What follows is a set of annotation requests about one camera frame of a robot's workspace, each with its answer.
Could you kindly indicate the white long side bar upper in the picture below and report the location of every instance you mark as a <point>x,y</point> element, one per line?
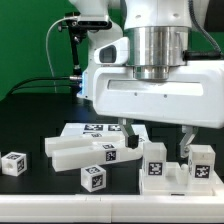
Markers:
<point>63,142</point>

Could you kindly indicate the black camera on stand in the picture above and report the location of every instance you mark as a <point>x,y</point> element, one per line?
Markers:
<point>76,22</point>

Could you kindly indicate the white long side bar lower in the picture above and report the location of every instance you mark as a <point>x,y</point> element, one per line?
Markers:
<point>98,153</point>

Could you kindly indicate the white cube nut far left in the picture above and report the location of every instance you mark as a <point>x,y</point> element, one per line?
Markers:
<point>14,163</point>

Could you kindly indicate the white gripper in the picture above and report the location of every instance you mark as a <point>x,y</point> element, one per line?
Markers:
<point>193,95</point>

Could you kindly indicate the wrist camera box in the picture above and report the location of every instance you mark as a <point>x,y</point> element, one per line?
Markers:
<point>115,53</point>

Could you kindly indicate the white flat chair back panel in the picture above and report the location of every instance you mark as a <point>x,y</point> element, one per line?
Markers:
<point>91,130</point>

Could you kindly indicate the white chair seat part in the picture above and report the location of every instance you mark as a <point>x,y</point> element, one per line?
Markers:
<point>175,182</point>

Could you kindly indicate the white L-shaped border fence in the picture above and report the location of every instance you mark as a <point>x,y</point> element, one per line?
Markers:
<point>114,208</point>

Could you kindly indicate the white cube nut with tag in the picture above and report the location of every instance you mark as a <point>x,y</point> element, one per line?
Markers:
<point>93,178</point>

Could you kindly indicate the white long side bar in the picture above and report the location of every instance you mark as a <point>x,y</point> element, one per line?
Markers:
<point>98,153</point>
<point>63,142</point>

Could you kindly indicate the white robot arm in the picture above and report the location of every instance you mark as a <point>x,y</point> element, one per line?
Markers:
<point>143,69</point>

